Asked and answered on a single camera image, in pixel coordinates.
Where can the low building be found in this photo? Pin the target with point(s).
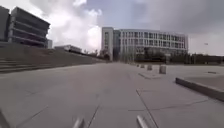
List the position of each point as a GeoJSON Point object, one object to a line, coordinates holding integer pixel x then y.
{"type": "Point", "coordinates": [68, 48]}

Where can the raised stone platform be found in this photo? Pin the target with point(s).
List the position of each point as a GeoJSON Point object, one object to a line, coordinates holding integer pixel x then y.
{"type": "Point", "coordinates": [200, 88]}

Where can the wide stone steps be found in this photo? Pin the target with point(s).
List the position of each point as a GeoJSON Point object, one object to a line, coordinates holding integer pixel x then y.
{"type": "Point", "coordinates": [20, 63]}

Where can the grey stone slab pavement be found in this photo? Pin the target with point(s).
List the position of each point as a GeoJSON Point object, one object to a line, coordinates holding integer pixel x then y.
{"type": "Point", "coordinates": [110, 90]}

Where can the white curved building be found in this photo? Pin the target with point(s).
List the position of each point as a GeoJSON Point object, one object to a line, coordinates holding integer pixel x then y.
{"type": "Point", "coordinates": [150, 41]}

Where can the row of trees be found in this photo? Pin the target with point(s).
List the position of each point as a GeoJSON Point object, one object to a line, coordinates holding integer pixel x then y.
{"type": "Point", "coordinates": [200, 59]}

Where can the robot's own part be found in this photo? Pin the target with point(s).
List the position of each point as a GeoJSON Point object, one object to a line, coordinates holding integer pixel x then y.
{"type": "Point", "coordinates": [78, 123]}
{"type": "Point", "coordinates": [141, 122]}

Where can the dark tiered building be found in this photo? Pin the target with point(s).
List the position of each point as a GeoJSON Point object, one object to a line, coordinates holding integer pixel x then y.
{"type": "Point", "coordinates": [26, 28]}

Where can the stone bollard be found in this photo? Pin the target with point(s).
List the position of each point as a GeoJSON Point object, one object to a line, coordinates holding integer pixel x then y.
{"type": "Point", "coordinates": [162, 69]}
{"type": "Point", "coordinates": [149, 67]}
{"type": "Point", "coordinates": [137, 65]}
{"type": "Point", "coordinates": [142, 66]}

